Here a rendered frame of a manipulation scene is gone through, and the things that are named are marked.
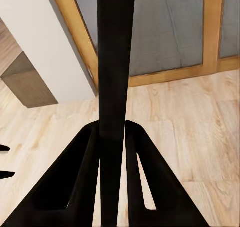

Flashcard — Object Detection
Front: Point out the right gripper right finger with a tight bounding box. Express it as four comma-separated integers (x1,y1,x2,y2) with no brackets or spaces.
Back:
125,120,210,227

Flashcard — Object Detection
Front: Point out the poster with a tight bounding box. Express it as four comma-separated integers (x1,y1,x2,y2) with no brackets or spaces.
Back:
97,0,135,227

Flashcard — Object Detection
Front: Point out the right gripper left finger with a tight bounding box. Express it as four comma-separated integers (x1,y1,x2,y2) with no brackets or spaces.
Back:
1,120,100,227

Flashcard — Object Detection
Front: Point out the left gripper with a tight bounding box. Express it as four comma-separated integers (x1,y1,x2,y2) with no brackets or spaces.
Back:
0,144,16,180

